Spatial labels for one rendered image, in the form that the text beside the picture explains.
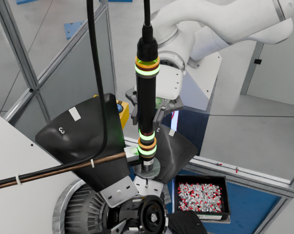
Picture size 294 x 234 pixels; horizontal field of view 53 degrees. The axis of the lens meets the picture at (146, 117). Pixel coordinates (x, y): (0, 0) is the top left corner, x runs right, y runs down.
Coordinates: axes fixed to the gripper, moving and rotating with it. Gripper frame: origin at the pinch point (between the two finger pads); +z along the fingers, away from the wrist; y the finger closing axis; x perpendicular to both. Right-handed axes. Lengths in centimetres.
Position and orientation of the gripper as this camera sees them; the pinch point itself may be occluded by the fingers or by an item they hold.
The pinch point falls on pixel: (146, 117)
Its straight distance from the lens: 63.8
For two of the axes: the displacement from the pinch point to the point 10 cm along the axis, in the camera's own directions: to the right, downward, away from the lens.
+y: -9.5, -2.3, 2.0
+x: 0.0, -6.5, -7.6
